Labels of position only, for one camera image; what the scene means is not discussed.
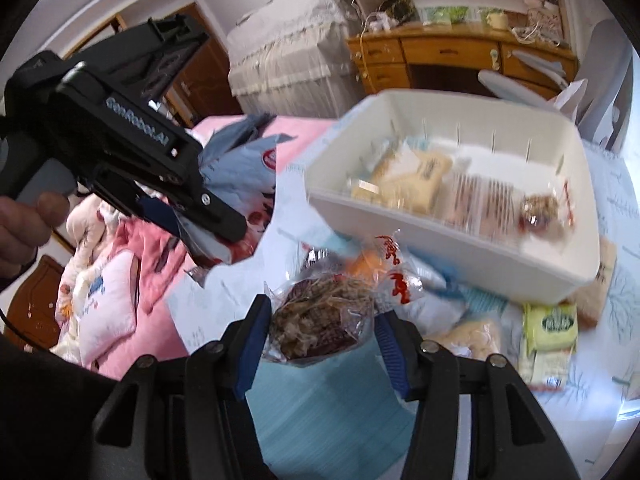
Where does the clear bag puffed rice snack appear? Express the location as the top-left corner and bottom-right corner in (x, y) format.
(431, 318), (501, 361)

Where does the clear striped biscuit pack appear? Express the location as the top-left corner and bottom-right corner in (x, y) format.
(435, 172), (524, 245)

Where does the white red-edged snack pack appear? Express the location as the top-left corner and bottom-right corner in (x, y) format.
(518, 346), (574, 391)

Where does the green snack pack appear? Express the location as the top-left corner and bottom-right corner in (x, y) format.
(523, 304), (578, 354)

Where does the brown paper snack pack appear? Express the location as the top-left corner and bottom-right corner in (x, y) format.
(565, 236), (617, 330)

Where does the small round yellow snack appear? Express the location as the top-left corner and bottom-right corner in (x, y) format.
(518, 193), (575, 237)

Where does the yellow cracker pack in bin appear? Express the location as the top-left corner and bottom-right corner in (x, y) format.
(349, 144), (454, 216)

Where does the wooden desk with drawers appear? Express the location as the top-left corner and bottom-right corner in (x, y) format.
(346, 24), (579, 99)

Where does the lace covered cabinet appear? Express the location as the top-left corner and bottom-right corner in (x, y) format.
(227, 0), (366, 118)

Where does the grey office chair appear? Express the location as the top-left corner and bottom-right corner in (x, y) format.
(478, 18), (632, 146)

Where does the brown wooden door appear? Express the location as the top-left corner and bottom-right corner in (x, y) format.
(167, 3), (242, 127)

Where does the teal striped table runner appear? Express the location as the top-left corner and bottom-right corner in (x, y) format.
(247, 338), (416, 479)

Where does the black cable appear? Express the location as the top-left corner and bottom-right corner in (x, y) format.
(0, 309), (51, 356)

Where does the large white grey snack bag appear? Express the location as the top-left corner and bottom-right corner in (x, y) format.
(177, 113), (293, 269)

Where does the person's left hand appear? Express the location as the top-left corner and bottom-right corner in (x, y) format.
(0, 192), (70, 280)

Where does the white plastic storage bin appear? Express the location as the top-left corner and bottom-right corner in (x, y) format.
(305, 90), (600, 304)

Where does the clear bag brown nut snack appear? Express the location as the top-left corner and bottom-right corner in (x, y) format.
(261, 231), (426, 366)

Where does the pastel floral blanket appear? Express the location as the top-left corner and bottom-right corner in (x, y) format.
(51, 195), (140, 368)

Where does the orange snack pack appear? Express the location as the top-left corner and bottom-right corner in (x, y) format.
(346, 249), (386, 284)

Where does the yellow mug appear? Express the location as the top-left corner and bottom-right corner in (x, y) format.
(486, 12), (510, 32)

